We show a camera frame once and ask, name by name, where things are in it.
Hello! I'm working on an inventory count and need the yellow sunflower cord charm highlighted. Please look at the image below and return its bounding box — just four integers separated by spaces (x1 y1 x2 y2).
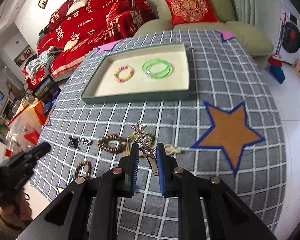
125 134 181 159

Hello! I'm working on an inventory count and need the silver star hair clip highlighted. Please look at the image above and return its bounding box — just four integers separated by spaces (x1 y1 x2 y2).
131 121 159 176

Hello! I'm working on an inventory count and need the brown wooden bead bracelet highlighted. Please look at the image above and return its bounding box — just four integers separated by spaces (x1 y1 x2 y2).
97 134 127 155

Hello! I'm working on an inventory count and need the black claw hair clip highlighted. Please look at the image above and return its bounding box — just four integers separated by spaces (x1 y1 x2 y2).
68 136 79 149

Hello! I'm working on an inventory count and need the tan braided rope bracelet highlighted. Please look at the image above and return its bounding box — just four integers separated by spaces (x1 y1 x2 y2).
73 159 93 180

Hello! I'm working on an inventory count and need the silver rhinestone brooch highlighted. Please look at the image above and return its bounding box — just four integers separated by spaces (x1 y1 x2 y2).
81 138 93 145

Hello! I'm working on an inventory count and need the green translucent bangle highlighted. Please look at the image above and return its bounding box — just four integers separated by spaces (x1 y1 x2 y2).
141 58 173 79

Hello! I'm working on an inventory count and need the pink yellow bead bracelet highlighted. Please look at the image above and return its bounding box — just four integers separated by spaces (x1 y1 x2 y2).
113 64 136 84

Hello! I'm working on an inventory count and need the green jewelry tray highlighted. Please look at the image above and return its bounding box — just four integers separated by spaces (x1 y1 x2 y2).
81 43 190 104

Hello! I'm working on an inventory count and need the orange star patch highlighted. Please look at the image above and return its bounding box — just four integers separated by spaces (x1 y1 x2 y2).
191 101 265 174

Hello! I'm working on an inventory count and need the grey checked table cloth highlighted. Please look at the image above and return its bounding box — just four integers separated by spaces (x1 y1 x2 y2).
31 30 286 230

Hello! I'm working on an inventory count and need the red wedding blanket sofa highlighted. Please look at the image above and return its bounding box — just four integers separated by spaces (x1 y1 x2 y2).
22 0 155 90

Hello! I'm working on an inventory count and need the red embroidered cushion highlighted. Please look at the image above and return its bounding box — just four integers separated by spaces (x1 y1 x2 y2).
165 0 219 25

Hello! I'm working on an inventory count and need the green armchair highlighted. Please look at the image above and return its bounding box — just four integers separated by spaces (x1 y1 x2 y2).
136 0 274 57

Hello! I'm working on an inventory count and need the white washing machine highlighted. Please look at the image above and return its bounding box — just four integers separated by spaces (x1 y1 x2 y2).
276 3 300 65

